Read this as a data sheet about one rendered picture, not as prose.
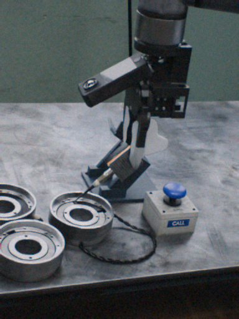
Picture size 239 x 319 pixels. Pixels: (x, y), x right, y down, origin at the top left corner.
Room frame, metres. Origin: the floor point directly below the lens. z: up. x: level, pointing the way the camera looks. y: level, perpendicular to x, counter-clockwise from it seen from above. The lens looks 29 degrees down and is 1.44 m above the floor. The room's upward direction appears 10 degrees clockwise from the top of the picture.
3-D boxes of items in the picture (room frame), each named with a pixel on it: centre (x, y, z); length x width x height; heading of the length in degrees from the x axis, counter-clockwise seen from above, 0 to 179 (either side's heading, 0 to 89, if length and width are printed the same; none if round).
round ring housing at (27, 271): (0.79, 0.11, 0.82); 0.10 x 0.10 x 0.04
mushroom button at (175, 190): (0.96, -0.10, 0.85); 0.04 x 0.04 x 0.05
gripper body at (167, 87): (0.98, -0.03, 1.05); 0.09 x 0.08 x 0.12; 110
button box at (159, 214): (0.96, -0.11, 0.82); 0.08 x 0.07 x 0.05; 115
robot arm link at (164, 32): (0.99, -0.02, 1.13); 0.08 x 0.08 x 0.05
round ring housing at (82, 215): (0.89, 0.05, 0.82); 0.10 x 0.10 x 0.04
